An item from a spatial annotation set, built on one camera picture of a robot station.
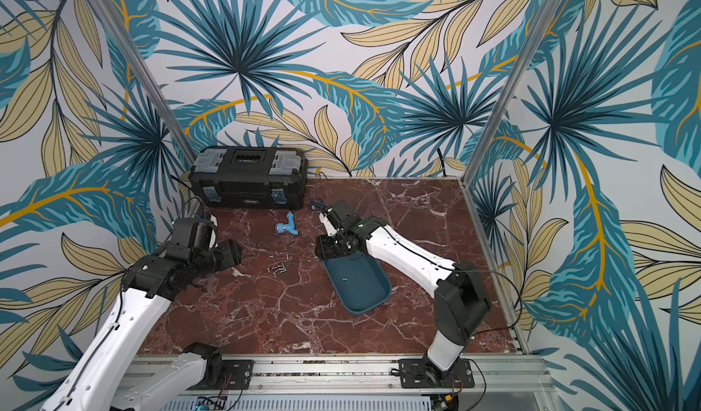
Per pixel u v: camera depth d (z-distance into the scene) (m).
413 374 0.73
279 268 0.93
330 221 0.66
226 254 0.65
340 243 0.62
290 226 1.02
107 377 0.39
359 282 0.91
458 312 0.44
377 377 0.75
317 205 1.10
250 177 0.96
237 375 0.74
